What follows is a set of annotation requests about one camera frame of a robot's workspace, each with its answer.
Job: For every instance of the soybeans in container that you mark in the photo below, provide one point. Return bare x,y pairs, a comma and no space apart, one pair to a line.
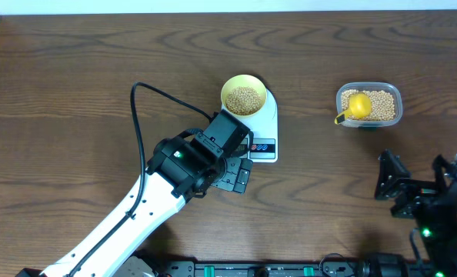
382,109

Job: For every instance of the yellow plastic scoop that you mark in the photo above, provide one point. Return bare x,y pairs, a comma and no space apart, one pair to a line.
360,106

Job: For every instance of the white digital kitchen scale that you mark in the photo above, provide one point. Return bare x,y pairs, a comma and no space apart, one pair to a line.
264,147

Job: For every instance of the yellow plastic bowl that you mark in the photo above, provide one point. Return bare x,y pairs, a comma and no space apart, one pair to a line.
245,81

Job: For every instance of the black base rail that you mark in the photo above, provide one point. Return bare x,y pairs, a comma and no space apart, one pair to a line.
331,265

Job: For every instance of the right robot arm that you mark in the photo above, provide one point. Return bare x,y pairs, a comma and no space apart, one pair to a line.
438,232

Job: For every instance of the clear plastic container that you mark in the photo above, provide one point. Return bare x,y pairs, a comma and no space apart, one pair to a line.
371,86

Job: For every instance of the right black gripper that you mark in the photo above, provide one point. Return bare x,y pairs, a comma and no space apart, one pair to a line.
418,191

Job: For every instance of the green tape strip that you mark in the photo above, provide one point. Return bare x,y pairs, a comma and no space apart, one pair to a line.
368,128

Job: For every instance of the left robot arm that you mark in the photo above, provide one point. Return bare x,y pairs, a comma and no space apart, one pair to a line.
316,199

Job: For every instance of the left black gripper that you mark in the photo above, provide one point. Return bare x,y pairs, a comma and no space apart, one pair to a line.
235,178

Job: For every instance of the soybeans in bowl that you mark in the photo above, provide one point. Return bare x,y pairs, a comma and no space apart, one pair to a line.
243,101

